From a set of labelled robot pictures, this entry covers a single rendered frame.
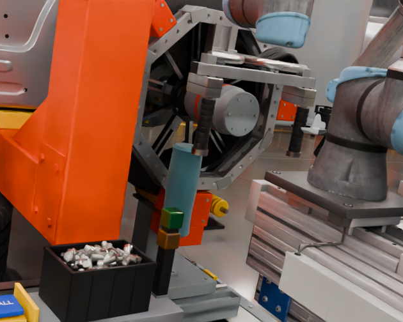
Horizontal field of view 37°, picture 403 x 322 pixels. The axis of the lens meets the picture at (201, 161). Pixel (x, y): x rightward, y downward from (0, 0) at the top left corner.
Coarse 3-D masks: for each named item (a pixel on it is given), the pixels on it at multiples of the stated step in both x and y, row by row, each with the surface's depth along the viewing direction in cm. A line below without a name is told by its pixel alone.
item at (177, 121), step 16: (192, 32) 181; (192, 48) 182; (240, 48) 194; (176, 64) 181; (176, 80) 183; (224, 80) 193; (240, 80) 196; (176, 96) 189; (256, 96) 200; (160, 112) 182; (176, 112) 186; (176, 128) 187; (192, 128) 191; (160, 144) 185; (208, 144) 208; (224, 144) 200; (208, 160) 199
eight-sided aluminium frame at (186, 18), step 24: (192, 24) 168; (168, 48) 165; (264, 48) 186; (144, 72) 164; (144, 96) 165; (264, 96) 196; (264, 120) 195; (144, 144) 170; (264, 144) 196; (216, 168) 195; (240, 168) 193
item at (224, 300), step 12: (216, 276) 225; (216, 288) 215; (228, 288) 218; (180, 300) 204; (192, 300) 207; (204, 300) 210; (216, 300) 207; (228, 300) 210; (240, 300) 213; (192, 312) 202; (204, 312) 205; (216, 312) 208; (228, 312) 212
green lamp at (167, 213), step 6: (162, 210) 135; (168, 210) 134; (174, 210) 135; (180, 210) 136; (162, 216) 135; (168, 216) 133; (174, 216) 133; (180, 216) 134; (162, 222) 135; (168, 222) 133; (174, 222) 134; (180, 222) 135; (168, 228) 133; (174, 228) 134; (180, 228) 136
